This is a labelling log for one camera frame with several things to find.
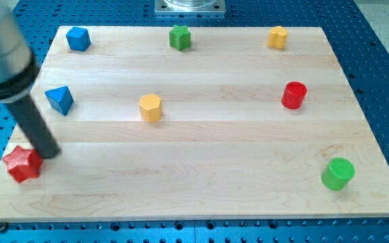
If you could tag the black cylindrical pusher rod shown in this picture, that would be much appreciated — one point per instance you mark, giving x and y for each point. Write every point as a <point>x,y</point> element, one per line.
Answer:
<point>31,122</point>

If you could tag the yellow hexagon block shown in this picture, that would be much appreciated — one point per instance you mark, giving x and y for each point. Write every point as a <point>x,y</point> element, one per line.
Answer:
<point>150,107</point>

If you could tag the blue triangle block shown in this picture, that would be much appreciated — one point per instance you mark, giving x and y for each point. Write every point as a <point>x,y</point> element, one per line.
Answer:
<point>60,99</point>

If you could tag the red star block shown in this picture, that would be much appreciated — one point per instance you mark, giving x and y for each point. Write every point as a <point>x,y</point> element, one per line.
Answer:
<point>23,163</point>

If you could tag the blue cube block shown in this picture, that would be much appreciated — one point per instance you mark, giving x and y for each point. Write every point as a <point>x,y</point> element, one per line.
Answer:
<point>78,39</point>

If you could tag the wooden board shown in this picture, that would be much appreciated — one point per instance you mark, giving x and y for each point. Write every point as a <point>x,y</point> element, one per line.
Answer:
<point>225,146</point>

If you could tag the green star block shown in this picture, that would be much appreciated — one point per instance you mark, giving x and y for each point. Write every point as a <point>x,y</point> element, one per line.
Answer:
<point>179,37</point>

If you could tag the yellow heart block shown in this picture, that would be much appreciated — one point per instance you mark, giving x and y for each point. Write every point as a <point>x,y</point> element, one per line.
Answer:
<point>277,37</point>

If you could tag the red cylinder block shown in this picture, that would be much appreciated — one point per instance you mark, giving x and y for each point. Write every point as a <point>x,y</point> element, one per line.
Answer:
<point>293,95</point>

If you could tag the green cylinder block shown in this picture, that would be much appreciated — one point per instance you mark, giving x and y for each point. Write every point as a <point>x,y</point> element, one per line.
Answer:
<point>338,173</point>

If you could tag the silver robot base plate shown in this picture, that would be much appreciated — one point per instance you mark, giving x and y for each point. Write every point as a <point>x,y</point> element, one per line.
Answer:
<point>190,7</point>

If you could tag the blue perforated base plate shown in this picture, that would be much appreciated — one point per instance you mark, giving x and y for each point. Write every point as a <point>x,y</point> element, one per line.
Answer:
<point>358,48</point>

